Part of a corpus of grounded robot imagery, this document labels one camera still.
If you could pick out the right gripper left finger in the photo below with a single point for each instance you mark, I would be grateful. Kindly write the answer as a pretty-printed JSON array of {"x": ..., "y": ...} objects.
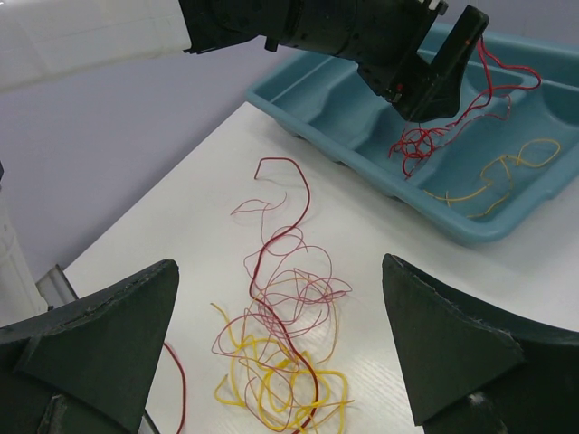
[{"x": 88, "y": 366}]

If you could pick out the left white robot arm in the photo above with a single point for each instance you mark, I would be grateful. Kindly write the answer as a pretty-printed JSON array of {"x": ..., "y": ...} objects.
[{"x": 44, "y": 40}]

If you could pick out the teal compartment tray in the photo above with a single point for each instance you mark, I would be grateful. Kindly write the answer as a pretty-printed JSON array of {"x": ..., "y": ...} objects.
[{"x": 513, "y": 145}]

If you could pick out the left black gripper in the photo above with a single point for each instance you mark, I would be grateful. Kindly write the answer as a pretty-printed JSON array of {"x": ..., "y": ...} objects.
[{"x": 380, "y": 33}]

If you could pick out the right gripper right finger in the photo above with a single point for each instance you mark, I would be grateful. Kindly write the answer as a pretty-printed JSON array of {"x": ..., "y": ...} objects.
[{"x": 471, "y": 367}]

